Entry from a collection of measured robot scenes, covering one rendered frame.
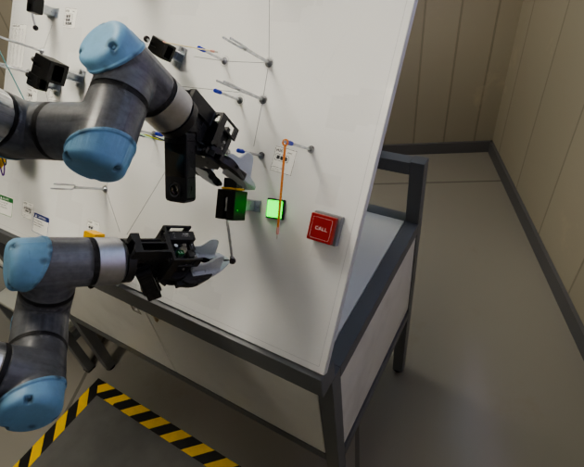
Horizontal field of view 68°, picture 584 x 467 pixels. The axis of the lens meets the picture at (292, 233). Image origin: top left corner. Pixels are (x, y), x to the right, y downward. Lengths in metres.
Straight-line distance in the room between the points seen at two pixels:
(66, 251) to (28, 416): 0.21
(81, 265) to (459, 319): 1.72
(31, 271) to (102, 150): 0.21
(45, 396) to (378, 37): 0.74
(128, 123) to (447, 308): 1.79
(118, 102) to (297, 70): 0.41
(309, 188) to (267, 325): 0.29
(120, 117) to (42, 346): 0.32
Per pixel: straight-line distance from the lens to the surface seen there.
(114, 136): 0.57
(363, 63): 0.83
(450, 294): 2.20
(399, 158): 1.21
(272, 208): 0.86
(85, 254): 0.69
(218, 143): 0.74
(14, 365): 0.65
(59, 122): 0.60
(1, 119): 0.62
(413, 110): 3.05
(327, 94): 0.84
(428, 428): 1.81
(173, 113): 0.66
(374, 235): 1.25
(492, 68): 3.04
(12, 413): 0.65
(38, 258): 0.67
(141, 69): 0.62
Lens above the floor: 1.62
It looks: 40 degrees down
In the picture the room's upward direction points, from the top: 8 degrees counter-clockwise
